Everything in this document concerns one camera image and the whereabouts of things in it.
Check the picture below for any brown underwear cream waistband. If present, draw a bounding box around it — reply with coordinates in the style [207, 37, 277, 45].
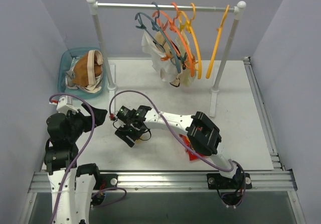
[72, 50, 104, 92]

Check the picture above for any pale yellow underwear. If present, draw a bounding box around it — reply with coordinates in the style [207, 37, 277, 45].
[175, 30, 198, 87]

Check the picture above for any yellow hanger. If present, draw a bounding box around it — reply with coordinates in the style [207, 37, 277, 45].
[178, 3, 203, 80]
[206, 5, 230, 79]

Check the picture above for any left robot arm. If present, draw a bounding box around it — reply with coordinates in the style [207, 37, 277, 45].
[44, 104, 108, 223]

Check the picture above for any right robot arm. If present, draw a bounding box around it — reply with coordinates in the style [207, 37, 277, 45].
[113, 105, 241, 188]

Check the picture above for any pile of underwear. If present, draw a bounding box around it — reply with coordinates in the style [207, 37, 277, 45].
[65, 57, 103, 94]

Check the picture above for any white underwear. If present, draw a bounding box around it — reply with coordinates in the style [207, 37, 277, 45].
[141, 31, 178, 82]

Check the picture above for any beige underwear navy trim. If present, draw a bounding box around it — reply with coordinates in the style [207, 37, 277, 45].
[154, 32, 182, 87]

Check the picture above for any orange hanger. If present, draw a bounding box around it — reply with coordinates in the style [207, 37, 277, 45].
[156, 2, 202, 79]

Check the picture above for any blue-grey hanger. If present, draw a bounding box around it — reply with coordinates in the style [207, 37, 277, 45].
[134, 2, 188, 74]

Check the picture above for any teal plastic basket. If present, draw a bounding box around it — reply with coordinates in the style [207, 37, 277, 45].
[57, 47, 106, 99]

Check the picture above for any white clothes rack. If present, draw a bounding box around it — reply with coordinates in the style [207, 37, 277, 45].
[86, 0, 247, 117]

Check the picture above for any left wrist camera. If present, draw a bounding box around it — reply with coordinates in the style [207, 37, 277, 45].
[56, 95, 78, 115]

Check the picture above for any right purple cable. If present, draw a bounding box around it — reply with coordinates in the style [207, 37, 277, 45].
[108, 90, 245, 207]

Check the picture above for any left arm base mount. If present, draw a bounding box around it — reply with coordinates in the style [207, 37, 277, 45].
[93, 173, 118, 190]

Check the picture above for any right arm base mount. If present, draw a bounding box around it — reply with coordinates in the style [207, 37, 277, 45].
[206, 169, 252, 190]

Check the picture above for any aluminium rail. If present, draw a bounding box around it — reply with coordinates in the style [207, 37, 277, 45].
[27, 57, 298, 194]

